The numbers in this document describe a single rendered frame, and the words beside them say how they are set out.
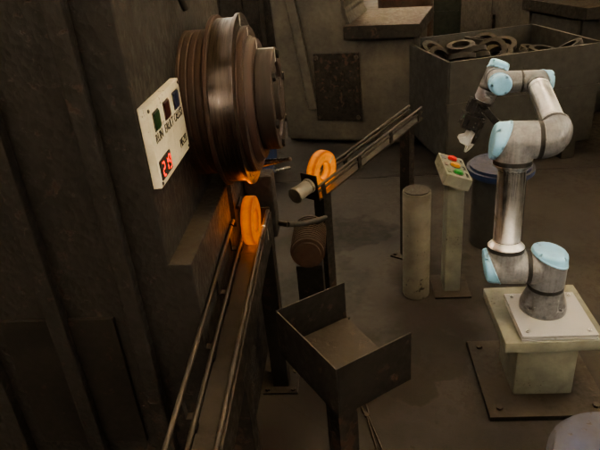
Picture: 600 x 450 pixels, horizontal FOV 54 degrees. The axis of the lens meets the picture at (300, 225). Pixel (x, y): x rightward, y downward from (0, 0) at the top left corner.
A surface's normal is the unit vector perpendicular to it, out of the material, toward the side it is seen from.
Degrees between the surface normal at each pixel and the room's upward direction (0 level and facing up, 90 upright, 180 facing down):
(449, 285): 90
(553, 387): 90
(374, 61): 90
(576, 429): 0
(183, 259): 0
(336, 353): 5
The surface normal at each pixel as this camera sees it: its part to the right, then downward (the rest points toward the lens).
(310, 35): -0.30, 0.47
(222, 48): -0.11, -0.39
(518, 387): -0.05, 0.47
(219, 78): -0.10, -0.04
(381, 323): -0.08, -0.88
